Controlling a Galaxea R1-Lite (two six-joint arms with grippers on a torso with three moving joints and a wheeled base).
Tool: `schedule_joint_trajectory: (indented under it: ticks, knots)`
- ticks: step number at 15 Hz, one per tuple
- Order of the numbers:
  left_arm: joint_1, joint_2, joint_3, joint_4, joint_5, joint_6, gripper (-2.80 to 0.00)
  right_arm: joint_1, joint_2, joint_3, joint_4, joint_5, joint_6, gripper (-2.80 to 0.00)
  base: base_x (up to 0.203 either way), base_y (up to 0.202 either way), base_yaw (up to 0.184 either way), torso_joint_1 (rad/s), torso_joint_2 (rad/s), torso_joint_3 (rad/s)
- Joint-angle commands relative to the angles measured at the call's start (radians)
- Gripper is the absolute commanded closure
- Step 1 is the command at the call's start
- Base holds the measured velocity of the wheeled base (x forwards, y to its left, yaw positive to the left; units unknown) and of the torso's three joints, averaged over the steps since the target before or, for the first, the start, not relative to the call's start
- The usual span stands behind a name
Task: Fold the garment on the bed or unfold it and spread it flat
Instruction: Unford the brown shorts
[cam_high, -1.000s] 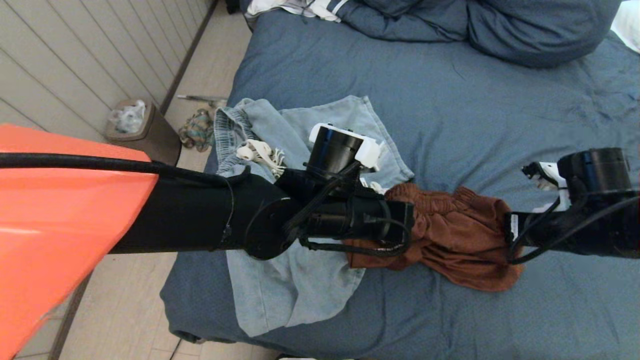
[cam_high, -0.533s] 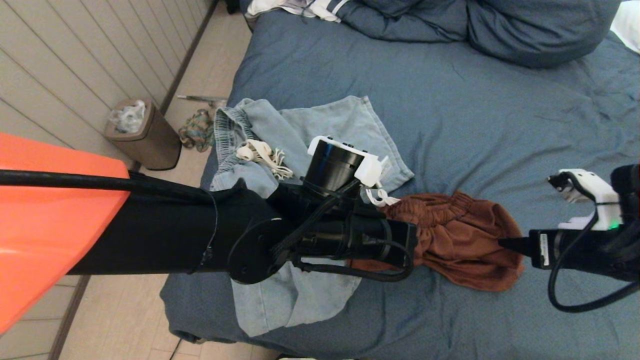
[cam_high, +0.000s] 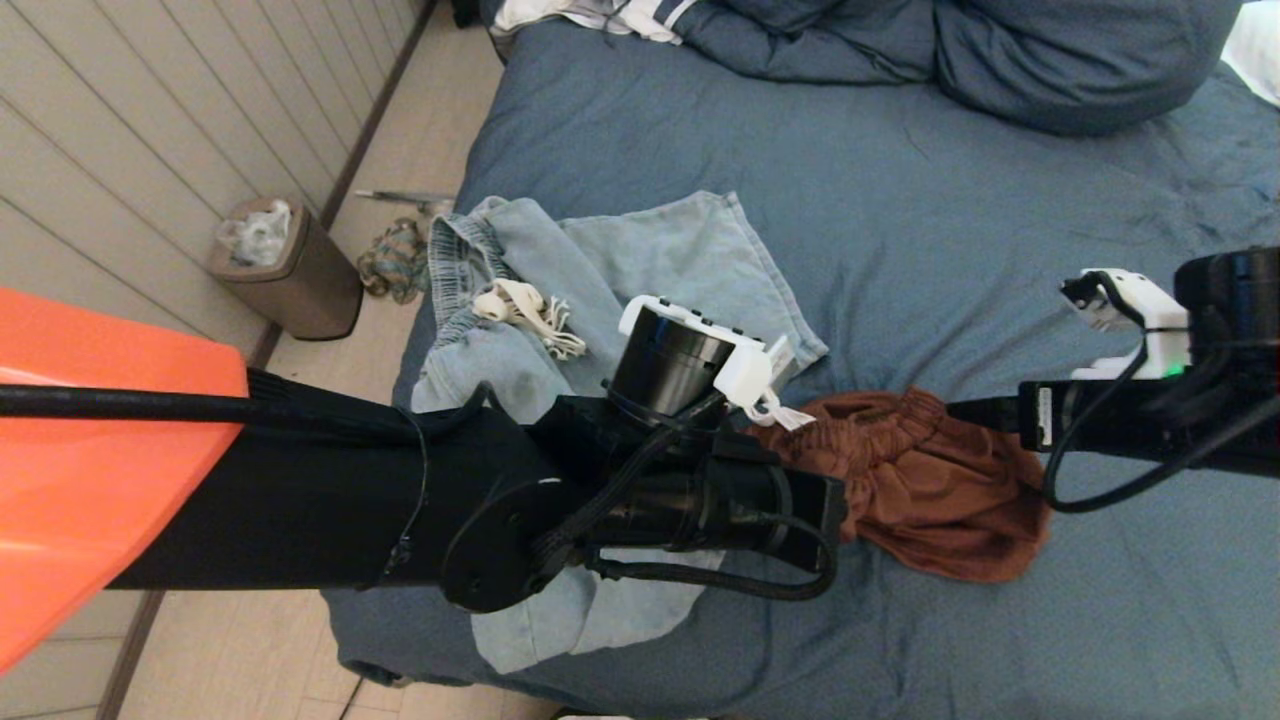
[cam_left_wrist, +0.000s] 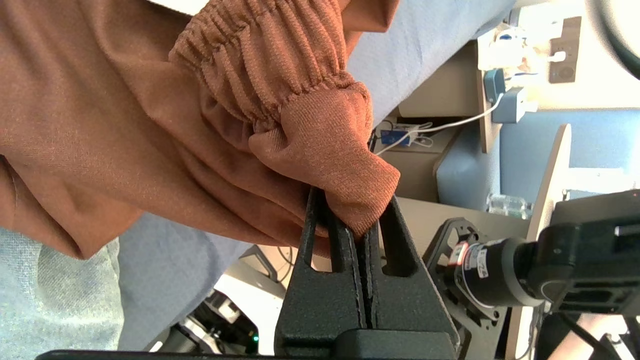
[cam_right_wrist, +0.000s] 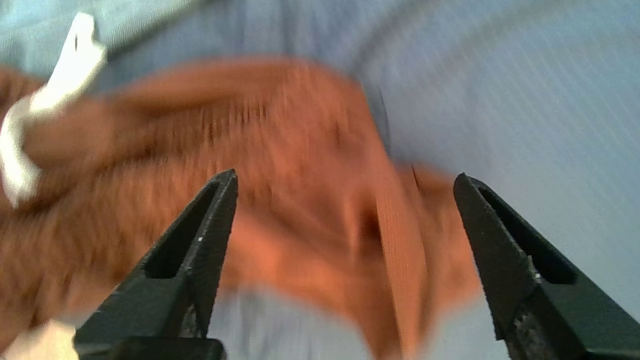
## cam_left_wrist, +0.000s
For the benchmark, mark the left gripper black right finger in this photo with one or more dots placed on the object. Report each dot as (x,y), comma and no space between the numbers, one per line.
(405,310)

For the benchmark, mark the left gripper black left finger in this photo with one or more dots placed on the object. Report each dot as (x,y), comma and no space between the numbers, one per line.
(320,310)

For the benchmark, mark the rust brown shorts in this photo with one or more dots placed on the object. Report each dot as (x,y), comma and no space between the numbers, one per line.
(125,125)

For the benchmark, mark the light blue denim shorts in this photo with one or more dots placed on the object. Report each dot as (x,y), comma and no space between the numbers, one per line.
(50,310)

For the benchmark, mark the silver robot base chassis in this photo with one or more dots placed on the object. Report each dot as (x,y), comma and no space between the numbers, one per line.
(240,300)

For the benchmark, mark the clear plastic bottle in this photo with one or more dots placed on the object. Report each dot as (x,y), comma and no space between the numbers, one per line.
(507,205)

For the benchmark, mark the small blue plug adapter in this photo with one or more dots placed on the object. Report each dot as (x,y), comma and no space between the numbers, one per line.
(395,136)

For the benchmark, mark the blue-grey charger box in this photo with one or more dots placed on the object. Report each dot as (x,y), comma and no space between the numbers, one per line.
(510,105)

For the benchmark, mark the light blue padded furniture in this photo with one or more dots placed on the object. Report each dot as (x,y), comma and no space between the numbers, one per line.
(600,145)

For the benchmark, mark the blue bed cover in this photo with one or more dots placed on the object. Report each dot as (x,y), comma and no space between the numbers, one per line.
(425,40)

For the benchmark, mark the grey wall socket plate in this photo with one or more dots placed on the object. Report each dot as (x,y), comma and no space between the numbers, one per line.
(565,70)

